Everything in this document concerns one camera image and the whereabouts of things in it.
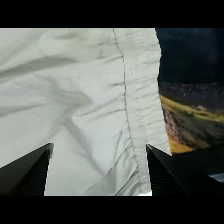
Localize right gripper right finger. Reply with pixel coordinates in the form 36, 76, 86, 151
145, 143, 224, 197

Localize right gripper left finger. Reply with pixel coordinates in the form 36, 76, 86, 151
0, 142, 55, 197

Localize beige trousers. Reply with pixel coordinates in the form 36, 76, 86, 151
0, 28, 173, 197

